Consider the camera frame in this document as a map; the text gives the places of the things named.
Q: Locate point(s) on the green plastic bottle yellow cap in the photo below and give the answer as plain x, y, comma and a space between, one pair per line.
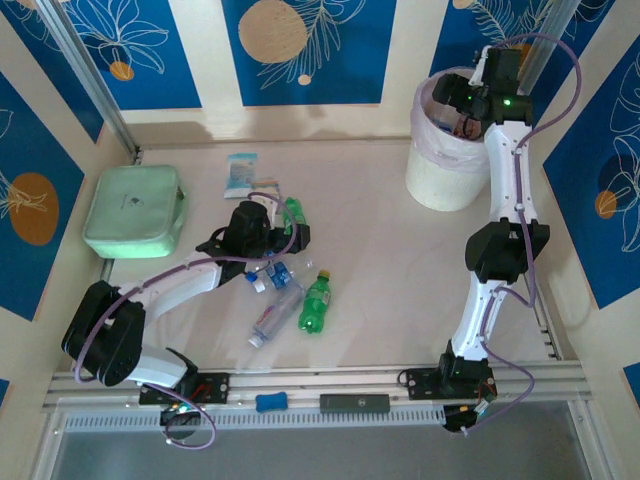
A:
315, 305
295, 210

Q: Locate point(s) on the clear bottle red blue label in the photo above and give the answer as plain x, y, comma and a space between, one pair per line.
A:
275, 317

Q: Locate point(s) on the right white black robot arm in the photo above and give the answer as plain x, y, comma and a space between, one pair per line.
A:
505, 170

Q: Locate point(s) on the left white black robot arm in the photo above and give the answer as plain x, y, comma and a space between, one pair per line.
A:
185, 285

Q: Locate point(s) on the pink plastic bin liner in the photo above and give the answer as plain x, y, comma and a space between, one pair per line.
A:
440, 152

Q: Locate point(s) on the white textured waste bin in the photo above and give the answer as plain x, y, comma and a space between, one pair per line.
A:
440, 185

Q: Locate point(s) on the beige snack packet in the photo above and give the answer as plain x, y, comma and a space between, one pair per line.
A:
267, 186

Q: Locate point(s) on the blue wet wipes packet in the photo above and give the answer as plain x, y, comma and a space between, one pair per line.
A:
242, 170

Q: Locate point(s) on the light green zip pouch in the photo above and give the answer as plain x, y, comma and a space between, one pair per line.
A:
130, 210

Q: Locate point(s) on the blue bone-shaped object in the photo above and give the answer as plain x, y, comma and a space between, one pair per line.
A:
271, 402

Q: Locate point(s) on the dark grey bar device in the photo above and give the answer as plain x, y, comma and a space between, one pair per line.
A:
355, 403

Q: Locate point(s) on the grey metal panel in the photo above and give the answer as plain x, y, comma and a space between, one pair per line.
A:
350, 455

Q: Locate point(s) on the aluminium frame post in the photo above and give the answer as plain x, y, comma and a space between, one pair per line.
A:
90, 85
547, 25

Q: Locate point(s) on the aluminium side rail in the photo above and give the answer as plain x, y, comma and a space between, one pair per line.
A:
105, 270
547, 335

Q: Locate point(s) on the aluminium mounting rail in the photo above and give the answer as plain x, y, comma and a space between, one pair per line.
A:
310, 382

